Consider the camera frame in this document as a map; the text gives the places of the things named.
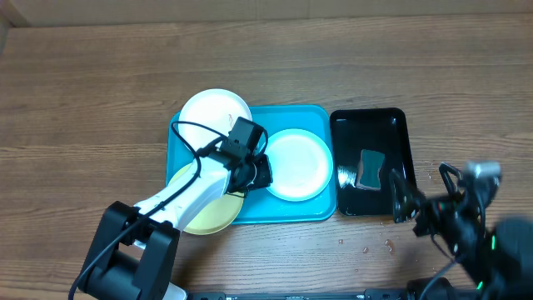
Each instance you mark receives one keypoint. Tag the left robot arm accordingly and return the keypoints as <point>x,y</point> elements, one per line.
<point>132,253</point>

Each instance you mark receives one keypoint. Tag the light blue round plate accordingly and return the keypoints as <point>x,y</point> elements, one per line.
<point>301,164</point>

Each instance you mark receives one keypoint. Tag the green dish sponge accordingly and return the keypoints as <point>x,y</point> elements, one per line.
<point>369,170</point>

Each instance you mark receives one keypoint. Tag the yellow round plate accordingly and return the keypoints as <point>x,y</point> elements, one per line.
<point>217,215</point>

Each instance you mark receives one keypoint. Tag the white round plate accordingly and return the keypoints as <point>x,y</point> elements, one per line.
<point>215,108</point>

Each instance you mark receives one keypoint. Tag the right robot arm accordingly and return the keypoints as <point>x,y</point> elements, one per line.
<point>498,260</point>

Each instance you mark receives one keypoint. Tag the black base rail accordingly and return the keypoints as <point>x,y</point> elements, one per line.
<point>368,294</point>

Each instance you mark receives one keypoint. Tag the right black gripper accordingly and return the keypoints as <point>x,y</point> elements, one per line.
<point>437,208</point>

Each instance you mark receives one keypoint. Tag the black rectangular water tray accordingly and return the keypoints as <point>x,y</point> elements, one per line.
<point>379,129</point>

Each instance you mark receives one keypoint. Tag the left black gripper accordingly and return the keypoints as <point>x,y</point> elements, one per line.
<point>265,177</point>

